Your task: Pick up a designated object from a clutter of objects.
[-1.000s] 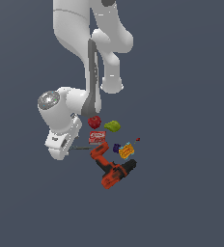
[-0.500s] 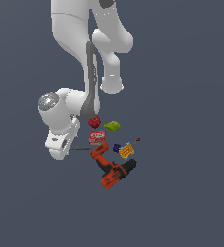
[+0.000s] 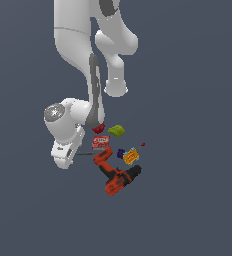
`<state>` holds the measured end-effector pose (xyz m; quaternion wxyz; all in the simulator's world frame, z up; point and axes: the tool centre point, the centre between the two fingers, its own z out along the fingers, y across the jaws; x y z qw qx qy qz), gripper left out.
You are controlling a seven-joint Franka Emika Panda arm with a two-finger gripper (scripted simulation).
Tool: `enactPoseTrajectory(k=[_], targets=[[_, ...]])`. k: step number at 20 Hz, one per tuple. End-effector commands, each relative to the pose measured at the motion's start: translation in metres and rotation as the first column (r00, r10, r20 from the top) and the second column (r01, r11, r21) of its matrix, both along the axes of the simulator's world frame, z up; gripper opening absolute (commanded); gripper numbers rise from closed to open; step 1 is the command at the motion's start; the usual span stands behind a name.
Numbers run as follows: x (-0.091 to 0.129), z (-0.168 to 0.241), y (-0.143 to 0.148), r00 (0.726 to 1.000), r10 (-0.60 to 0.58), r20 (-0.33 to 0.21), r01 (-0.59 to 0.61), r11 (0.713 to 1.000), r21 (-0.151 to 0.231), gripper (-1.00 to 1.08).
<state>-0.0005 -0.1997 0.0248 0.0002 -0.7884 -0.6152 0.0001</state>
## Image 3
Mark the yellow printed snack bag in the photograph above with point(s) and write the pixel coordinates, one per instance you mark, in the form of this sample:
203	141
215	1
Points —
130	156

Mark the green pear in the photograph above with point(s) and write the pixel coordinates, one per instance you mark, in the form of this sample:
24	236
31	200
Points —
116	130

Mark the red printed food box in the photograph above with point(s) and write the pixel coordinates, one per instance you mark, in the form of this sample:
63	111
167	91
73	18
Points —
100	142

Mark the thin dark screwdriver rod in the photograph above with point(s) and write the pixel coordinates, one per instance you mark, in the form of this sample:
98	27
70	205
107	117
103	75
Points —
85	153

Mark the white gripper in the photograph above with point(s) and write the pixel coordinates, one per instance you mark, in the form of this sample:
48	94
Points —
65	150

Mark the orange and black power drill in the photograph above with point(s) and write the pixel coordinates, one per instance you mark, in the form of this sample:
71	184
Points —
115	173

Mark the dark purple plum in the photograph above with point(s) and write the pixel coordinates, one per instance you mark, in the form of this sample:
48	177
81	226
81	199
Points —
120	153

